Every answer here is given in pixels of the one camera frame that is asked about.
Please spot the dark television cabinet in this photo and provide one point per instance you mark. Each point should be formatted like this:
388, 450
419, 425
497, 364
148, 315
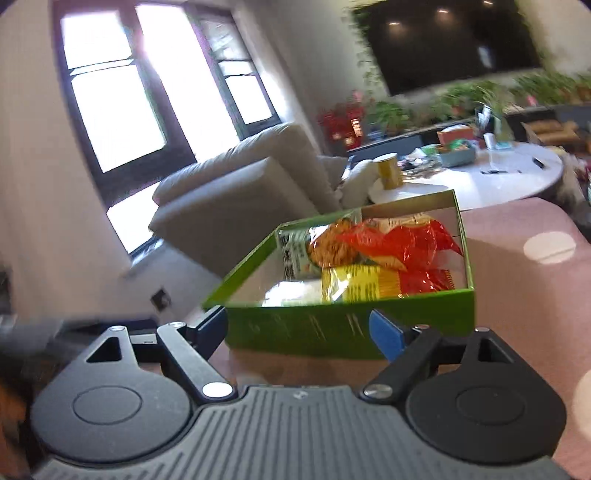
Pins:
401, 141

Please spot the wide potted plant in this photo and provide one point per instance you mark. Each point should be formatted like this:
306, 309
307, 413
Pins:
457, 101

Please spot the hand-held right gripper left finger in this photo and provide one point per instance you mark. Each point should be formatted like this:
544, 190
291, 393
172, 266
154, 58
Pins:
212, 330

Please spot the green cardboard box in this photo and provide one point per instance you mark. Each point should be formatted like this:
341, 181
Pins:
300, 327

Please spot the row of potted plants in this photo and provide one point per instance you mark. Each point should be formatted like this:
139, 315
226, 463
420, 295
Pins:
549, 85

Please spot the yellow can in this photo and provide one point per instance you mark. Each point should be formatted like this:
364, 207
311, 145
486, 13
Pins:
389, 171

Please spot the red tissue box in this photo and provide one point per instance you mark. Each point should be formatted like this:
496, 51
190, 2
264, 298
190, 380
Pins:
455, 136

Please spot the bushy potted plant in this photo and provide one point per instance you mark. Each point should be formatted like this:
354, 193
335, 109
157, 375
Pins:
390, 117

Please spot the pile of dark wrappers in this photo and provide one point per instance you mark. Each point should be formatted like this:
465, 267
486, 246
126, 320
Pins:
418, 159

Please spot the black wall outlet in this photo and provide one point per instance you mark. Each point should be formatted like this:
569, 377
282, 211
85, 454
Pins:
161, 299

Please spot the red clear noodle packet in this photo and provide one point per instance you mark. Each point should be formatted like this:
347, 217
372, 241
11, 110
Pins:
397, 240

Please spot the beige sofa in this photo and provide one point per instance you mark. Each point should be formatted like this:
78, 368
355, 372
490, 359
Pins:
244, 194

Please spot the open cardboard box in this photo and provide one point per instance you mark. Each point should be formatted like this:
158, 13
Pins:
549, 131

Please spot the green seaweed snack packet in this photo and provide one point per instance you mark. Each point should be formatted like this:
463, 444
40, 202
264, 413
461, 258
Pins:
293, 254

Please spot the large red yellow snack bag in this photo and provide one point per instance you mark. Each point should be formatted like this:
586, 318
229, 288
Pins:
360, 284

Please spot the narrow dark-framed window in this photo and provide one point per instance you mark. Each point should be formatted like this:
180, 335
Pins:
244, 92

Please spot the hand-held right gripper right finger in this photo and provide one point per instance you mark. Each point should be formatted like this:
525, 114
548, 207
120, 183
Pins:
385, 334

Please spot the blue basket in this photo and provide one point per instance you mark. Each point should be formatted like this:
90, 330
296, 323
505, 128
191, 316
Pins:
457, 157

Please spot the red flower decoration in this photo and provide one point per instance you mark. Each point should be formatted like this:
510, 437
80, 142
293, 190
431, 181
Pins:
344, 117

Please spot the cream sofa cushion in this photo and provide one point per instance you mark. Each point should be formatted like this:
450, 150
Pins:
360, 182

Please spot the glass vase with plant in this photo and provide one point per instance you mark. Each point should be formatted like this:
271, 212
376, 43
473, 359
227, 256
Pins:
496, 124

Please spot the black marker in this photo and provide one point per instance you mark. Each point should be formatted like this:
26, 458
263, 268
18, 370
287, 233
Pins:
538, 162

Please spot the green ivy vine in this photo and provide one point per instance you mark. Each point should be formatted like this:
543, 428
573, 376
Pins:
369, 69

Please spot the round white table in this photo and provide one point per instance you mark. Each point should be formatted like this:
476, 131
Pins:
485, 189

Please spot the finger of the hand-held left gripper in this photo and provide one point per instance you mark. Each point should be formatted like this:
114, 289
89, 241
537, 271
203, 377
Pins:
143, 340

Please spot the small white cup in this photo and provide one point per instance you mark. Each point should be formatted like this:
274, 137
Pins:
488, 141

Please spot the wall-mounted black television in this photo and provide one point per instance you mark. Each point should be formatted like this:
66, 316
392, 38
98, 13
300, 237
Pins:
452, 41

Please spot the large dark-framed window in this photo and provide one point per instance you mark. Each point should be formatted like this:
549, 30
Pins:
106, 115

